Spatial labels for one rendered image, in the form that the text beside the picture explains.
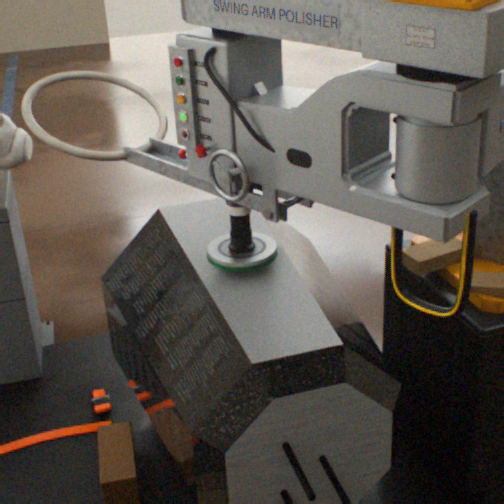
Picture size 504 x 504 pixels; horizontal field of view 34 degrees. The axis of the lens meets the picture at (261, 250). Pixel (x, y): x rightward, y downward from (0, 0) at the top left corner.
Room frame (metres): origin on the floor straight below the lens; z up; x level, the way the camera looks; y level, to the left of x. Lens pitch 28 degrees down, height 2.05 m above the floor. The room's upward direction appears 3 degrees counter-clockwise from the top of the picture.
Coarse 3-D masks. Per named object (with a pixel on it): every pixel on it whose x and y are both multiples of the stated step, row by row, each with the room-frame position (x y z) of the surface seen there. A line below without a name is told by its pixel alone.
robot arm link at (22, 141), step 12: (0, 120) 2.89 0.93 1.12; (0, 132) 2.87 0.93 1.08; (12, 132) 2.91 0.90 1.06; (24, 132) 2.96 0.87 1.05; (0, 144) 2.87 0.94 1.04; (12, 144) 2.90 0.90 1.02; (24, 144) 2.92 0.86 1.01; (0, 156) 2.88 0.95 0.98; (12, 156) 2.89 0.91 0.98; (24, 156) 2.91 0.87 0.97; (0, 168) 2.92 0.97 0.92
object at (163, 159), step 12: (156, 144) 2.57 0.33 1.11; (168, 144) 2.53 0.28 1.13; (132, 156) 2.48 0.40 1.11; (144, 156) 2.44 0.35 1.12; (156, 156) 2.53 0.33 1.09; (168, 156) 2.53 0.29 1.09; (144, 168) 2.45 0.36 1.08; (156, 168) 2.41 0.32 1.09; (168, 168) 2.37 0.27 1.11; (180, 168) 2.33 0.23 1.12; (180, 180) 2.33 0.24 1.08; (192, 180) 2.29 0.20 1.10; (216, 192) 2.22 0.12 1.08; (252, 192) 2.13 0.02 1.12; (240, 204) 2.16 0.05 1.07; (252, 204) 2.12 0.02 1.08; (288, 204) 2.09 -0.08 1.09; (300, 204) 2.14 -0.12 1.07; (312, 204) 2.13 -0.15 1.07; (264, 216) 2.04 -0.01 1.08
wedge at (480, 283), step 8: (472, 272) 2.18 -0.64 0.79; (480, 272) 2.17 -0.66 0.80; (488, 272) 2.16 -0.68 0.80; (496, 272) 2.15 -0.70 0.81; (472, 280) 2.13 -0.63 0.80; (480, 280) 2.12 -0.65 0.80; (488, 280) 2.11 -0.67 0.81; (496, 280) 2.10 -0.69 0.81; (472, 288) 2.09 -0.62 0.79; (480, 288) 2.08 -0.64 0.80; (488, 288) 2.06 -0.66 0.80; (496, 288) 2.05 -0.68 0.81; (496, 296) 2.05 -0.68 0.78
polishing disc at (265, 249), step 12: (216, 240) 2.30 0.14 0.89; (228, 240) 2.29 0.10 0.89; (264, 240) 2.28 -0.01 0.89; (216, 252) 2.22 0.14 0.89; (228, 252) 2.21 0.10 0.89; (252, 252) 2.21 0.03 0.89; (264, 252) 2.20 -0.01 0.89; (228, 264) 2.15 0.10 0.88; (240, 264) 2.14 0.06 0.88; (252, 264) 2.14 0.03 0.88
